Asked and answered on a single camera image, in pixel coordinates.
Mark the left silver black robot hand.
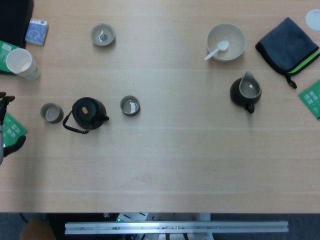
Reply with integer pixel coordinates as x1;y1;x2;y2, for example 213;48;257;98
0;91;27;166

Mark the black cast iron teapot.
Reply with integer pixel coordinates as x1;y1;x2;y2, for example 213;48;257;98
62;96;110;135

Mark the small cup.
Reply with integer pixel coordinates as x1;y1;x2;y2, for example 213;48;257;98
119;95;141;118

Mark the green tea packet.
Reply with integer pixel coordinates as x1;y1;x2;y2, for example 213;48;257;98
1;112;28;148
297;80;320;120
0;40;20;73

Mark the tall grey teacup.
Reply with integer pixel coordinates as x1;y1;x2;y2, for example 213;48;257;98
40;102;64;124

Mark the white paper cup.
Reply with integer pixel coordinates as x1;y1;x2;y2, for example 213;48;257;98
5;48;41;81

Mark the brown round stool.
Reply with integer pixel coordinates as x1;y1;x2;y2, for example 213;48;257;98
19;219;57;240

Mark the blue white small box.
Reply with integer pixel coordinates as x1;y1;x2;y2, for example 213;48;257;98
24;18;50;46

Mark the black tray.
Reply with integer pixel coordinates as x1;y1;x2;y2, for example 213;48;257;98
0;0;34;76

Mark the wide grey teacup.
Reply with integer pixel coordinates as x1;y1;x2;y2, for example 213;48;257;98
90;23;116;48

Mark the dark brown pouring pitcher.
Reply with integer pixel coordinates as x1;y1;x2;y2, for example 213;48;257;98
229;71;263;115

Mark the white plastic spoon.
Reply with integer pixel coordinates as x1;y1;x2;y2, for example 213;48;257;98
204;40;230;61

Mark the beige bowl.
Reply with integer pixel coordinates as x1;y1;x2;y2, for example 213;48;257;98
206;23;247;63

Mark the folded grey cloth green trim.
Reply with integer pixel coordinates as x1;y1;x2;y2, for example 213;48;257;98
255;16;320;90

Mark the white round lid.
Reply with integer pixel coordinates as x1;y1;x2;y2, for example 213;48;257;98
305;9;320;32

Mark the aluminium rail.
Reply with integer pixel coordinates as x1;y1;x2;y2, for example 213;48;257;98
64;220;289;235

